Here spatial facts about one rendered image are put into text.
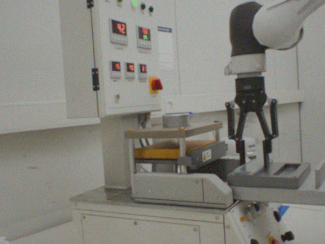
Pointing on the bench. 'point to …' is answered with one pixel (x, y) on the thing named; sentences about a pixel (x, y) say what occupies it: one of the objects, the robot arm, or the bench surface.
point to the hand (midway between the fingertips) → (254, 154)
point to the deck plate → (103, 195)
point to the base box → (151, 225)
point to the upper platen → (167, 151)
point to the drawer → (270, 192)
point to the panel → (264, 225)
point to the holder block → (274, 176)
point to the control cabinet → (112, 75)
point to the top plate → (174, 127)
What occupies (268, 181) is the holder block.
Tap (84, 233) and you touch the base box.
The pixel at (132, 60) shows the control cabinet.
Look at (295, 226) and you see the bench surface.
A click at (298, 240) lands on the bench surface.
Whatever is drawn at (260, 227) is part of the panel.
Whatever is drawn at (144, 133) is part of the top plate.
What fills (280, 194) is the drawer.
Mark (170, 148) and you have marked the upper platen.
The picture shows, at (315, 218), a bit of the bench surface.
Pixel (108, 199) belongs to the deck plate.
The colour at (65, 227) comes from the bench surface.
